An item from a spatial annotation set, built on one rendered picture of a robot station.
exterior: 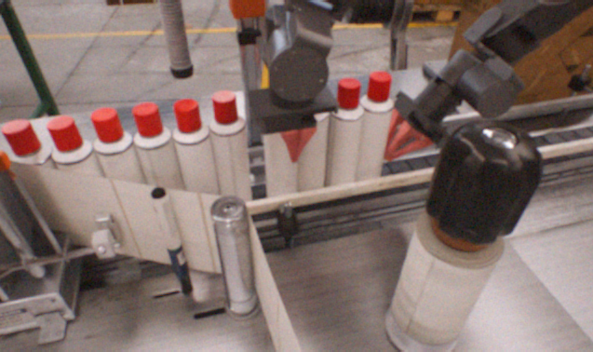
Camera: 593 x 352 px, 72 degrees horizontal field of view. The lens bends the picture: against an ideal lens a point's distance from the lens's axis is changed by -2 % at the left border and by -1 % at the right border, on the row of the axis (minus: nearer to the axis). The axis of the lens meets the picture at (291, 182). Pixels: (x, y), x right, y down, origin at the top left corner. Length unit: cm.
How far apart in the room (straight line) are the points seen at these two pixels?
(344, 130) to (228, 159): 18
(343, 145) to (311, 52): 27
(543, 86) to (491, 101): 50
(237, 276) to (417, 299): 20
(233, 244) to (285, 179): 22
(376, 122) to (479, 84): 15
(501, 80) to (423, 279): 30
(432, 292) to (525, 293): 24
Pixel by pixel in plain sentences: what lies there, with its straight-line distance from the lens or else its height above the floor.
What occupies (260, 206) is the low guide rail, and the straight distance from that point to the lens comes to 65.
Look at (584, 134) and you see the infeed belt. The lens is 104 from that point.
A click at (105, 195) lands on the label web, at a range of 53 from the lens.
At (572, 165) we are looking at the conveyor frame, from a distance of 94.
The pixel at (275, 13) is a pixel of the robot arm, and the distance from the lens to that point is 47.
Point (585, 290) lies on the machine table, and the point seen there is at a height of 83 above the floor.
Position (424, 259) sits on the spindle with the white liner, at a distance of 43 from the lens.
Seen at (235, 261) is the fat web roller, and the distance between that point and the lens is 47.
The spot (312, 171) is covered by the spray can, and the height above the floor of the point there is 94.
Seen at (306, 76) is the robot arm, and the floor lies 119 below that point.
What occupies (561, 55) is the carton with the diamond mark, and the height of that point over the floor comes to 98.
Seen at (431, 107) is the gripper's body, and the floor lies 103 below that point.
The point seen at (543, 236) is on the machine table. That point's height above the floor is 83.
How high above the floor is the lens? 137
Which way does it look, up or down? 42 degrees down
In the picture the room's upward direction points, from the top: straight up
